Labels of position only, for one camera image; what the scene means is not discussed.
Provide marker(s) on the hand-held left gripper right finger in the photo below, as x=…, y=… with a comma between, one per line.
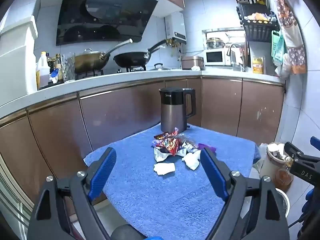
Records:
x=212, y=175

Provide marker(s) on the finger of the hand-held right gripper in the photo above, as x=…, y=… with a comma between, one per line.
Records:
x=296, y=152
x=315, y=143

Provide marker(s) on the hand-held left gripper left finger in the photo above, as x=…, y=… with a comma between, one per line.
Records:
x=102, y=172

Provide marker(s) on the white tissue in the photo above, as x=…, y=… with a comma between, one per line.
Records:
x=164, y=168
x=192, y=160

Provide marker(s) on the purple wrapper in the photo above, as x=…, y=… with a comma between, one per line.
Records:
x=206, y=147

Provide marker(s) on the cream trash bin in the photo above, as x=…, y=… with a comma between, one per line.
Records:
x=268, y=165

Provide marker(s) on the white and silver wrapper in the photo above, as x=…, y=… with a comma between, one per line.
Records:
x=187, y=148

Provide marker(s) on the colourful snack wrapper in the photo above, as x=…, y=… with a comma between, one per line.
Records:
x=168, y=145

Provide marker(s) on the silver foil wrapper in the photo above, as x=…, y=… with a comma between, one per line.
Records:
x=160, y=155

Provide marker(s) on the red-brown candy wrapper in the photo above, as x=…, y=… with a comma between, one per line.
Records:
x=162, y=136

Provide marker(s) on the person's right hand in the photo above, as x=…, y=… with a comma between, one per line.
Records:
x=310, y=202

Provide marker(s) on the amber oil bottle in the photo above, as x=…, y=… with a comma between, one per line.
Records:
x=283, y=178

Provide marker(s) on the white bowl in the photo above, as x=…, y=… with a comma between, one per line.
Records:
x=283, y=202

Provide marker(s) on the clear plastic bag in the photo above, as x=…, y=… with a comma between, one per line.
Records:
x=257, y=157

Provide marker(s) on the blue terry towel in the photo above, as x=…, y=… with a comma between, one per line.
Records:
x=160, y=200

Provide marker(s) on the brown base cabinets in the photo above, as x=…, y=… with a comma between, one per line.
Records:
x=112, y=115

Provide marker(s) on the black and bronze electric kettle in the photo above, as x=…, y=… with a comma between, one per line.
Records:
x=172, y=110

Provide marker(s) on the white plastic bag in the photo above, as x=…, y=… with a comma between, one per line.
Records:
x=283, y=66

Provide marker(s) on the yellow packet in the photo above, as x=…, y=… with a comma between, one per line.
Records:
x=258, y=65

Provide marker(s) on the floral apron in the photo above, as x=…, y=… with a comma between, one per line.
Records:
x=293, y=40

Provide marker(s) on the gas stove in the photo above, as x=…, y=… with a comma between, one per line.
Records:
x=132, y=68

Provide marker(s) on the white cloth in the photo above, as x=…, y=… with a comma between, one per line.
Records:
x=195, y=68

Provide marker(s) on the chrome faucet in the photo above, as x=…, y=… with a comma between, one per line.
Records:
x=242, y=57

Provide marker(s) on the cut glass vase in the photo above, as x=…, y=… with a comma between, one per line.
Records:
x=68, y=67

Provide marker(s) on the gold wok with lid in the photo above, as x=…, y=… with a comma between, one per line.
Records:
x=90, y=61

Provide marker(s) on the bronze rice cooker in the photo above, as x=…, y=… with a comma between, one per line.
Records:
x=192, y=62

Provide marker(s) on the black frying pan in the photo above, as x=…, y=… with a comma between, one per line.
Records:
x=130, y=58

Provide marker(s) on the dark sauce bottle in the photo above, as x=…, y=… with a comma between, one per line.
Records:
x=57, y=63

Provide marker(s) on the white microwave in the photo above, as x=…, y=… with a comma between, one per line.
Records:
x=215, y=57

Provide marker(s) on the white plastic oil jug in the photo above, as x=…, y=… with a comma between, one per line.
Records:
x=42, y=70

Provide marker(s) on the glass pot lid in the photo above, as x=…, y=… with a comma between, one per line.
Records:
x=160, y=67

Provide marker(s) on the steel pot with lid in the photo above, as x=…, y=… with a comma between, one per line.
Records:
x=215, y=43

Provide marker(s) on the white boxed column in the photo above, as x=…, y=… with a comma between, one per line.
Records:
x=15, y=60

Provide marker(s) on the white water heater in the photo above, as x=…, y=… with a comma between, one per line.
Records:
x=176, y=26

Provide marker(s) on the black glass range hood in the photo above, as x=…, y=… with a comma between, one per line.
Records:
x=100, y=12

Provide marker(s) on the black wall dish rack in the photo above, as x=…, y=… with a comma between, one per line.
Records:
x=257, y=27

